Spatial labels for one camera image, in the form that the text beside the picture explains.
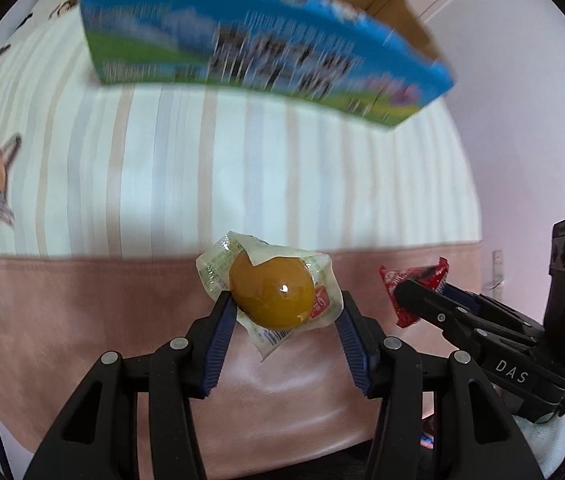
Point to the red snack packet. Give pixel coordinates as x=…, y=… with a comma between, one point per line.
x=402, y=275

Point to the striped dog print bedsheet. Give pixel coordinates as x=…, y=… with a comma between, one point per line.
x=162, y=170

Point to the pink blanket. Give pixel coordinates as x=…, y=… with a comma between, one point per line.
x=112, y=300

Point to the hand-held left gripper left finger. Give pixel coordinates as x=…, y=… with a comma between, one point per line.
x=220, y=340

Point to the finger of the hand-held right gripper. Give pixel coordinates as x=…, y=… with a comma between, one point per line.
x=462, y=296
x=442, y=310

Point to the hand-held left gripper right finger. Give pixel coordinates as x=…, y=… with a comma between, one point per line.
x=355, y=350

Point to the blue green carton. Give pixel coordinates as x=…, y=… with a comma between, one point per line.
x=172, y=25

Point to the packaged braised egg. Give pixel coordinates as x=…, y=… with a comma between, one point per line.
x=267, y=295

